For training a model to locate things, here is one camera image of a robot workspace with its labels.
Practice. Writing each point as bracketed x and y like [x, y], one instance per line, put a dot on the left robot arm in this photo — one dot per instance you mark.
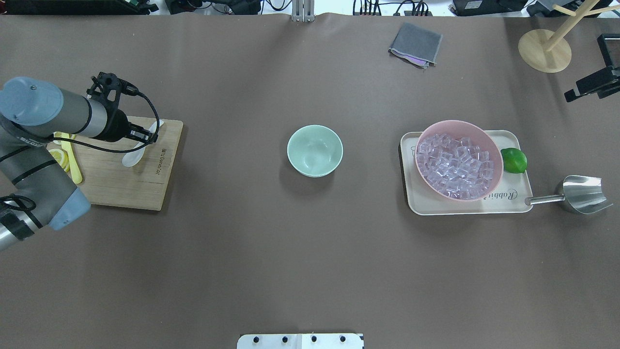
[32, 110]

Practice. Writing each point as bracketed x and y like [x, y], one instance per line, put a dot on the black device at edge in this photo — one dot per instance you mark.
[609, 45]

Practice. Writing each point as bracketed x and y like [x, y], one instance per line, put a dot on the lemon slices stack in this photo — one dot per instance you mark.
[61, 157]

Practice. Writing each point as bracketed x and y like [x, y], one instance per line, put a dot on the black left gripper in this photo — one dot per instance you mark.
[117, 127]

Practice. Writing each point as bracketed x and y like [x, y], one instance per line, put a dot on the wooden cutting board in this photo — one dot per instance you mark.
[107, 182]

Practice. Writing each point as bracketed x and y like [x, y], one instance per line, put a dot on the yellow plastic knife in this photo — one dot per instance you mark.
[73, 167]

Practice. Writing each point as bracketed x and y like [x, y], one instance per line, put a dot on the green lime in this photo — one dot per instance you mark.
[514, 160]

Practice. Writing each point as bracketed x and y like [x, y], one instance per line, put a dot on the pink bowl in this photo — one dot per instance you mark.
[459, 129]

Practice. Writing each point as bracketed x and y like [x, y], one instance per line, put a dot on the wooden stand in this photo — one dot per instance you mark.
[548, 51]

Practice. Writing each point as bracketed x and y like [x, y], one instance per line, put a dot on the metal ice scoop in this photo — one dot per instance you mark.
[576, 194]

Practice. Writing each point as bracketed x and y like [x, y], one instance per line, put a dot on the mint green bowl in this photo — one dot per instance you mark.
[314, 150]

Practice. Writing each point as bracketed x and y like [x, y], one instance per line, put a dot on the white ceramic spoon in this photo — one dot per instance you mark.
[132, 158]

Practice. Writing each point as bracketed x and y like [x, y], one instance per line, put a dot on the grey folded cloth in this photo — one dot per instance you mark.
[417, 45]

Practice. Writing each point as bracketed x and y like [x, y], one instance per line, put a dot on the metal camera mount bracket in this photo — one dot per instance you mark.
[303, 11]

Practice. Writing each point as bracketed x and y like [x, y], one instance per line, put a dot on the lemon slice upper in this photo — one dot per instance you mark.
[58, 136]

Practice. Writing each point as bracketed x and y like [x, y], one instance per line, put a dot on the pile of clear ice cubes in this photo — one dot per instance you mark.
[456, 168]

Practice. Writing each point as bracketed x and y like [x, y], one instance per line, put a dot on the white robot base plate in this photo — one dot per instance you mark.
[338, 340]

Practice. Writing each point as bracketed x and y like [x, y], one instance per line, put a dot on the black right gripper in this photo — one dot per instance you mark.
[592, 84]

